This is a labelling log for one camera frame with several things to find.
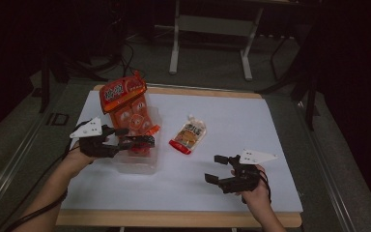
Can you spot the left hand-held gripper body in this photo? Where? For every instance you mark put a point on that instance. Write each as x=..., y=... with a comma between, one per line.
x=93, y=145

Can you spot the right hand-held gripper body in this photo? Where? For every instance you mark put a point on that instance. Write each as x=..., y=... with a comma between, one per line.
x=241, y=180

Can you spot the black and red snack packet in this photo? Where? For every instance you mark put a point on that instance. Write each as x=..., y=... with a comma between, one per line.
x=140, y=150

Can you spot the clear plastic container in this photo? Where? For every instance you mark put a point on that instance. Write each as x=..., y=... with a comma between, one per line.
x=138, y=162

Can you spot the large orange food packet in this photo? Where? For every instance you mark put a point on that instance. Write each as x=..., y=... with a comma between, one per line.
x=122, y=92

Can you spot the white snack packet red end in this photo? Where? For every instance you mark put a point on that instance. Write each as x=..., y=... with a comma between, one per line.
x=189, y=135

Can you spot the person's right hand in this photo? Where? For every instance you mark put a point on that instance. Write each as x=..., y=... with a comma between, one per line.
x=259, y=193

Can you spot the person's left hand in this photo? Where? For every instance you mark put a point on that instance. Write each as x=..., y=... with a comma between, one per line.
x=75, y=159

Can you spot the white table sheet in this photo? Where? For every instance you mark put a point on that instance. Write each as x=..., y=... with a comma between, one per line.
x=232, y=129

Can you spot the wooden table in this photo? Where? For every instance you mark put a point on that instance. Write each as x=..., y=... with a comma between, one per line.
x=174, y=219

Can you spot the black metal stand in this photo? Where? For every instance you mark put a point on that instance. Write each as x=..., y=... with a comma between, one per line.
x=45, y=80
x=309, y=80

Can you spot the white metal stand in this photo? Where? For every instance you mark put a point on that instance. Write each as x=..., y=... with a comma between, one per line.
x=212, y=24

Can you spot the black floor bracket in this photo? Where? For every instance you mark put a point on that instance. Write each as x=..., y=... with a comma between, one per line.
x=58, y=119

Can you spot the metal floor rail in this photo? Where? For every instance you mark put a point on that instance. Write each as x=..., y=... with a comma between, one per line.
x=9, y=174
x=328, y=167

